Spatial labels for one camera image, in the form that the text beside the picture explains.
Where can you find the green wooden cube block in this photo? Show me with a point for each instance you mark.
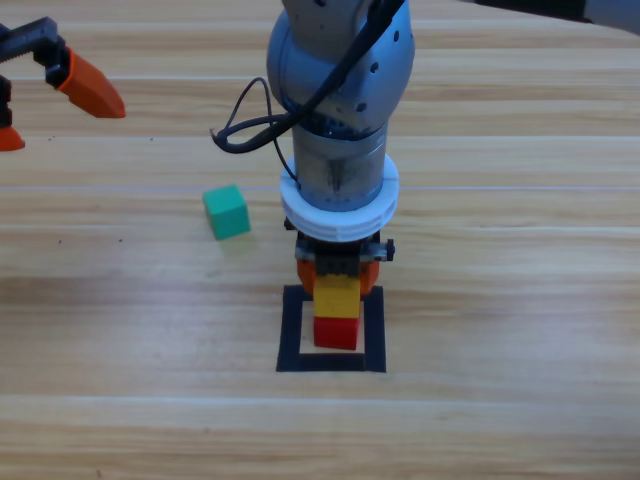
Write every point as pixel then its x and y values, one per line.
pixel 227 212

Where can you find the black tape square outline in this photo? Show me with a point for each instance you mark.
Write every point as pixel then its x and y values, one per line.
pixel 289 330

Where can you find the yellow wooden cube block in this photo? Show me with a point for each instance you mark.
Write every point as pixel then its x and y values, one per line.
pixel 336 297

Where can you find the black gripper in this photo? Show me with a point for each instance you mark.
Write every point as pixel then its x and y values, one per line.
pixel 337 260
pixel 42 35

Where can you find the red wooden cube block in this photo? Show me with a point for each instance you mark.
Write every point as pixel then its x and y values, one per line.
pixel 336 334

